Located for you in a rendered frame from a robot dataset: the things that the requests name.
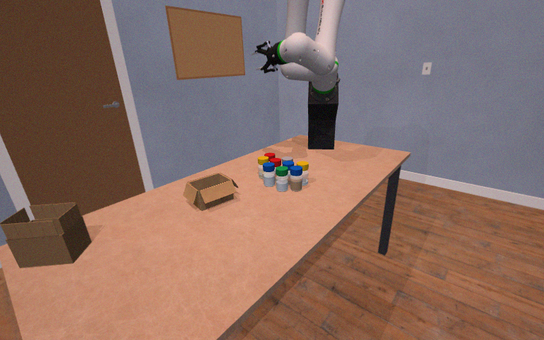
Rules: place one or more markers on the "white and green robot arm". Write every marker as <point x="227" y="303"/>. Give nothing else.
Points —
<point x="300" y="58"/>

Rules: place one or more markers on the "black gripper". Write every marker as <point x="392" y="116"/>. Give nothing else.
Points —
<point x="269" y="57"/>

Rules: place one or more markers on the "green-capped bottle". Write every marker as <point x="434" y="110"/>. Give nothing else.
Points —
<point x="282" y="178"/>

